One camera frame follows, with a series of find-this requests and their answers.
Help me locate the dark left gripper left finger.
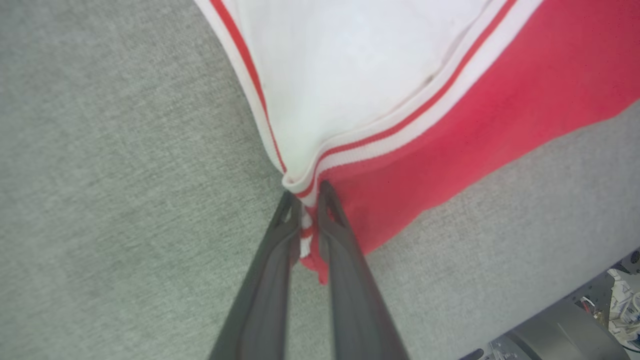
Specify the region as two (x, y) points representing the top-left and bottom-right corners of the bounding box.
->
(208, 190), (304, 360)

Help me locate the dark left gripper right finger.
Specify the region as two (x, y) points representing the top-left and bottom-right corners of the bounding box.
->
(317, 180), (411, 360)

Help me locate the red white basketball jersey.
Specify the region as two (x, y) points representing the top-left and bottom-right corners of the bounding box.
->
(194, 0), (640, 286)

